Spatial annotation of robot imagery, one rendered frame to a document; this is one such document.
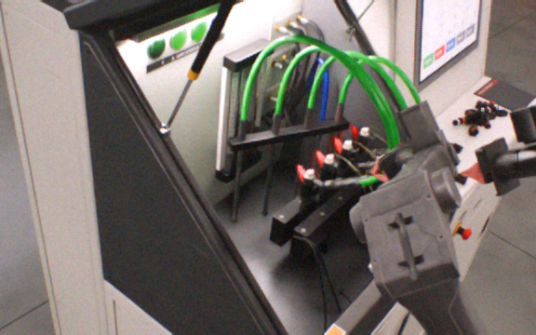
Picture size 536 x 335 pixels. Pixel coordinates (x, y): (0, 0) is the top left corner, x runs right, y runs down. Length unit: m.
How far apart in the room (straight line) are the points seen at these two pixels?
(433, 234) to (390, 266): 0.05
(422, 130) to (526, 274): 2.02
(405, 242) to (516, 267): 2.42
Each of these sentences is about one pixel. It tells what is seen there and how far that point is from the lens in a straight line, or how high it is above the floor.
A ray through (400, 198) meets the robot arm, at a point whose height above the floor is 1.55.
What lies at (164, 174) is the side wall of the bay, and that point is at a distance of 1.08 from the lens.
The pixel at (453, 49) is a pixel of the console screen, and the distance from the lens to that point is 1.91.
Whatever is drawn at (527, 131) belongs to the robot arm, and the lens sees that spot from 1.15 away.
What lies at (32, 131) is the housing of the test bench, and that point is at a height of 1.12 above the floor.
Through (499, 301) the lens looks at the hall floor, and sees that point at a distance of 2.82.
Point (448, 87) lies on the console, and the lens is 1.94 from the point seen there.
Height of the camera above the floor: 1.94
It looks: 38 degrees down
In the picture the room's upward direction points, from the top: 7 degrees clockwise
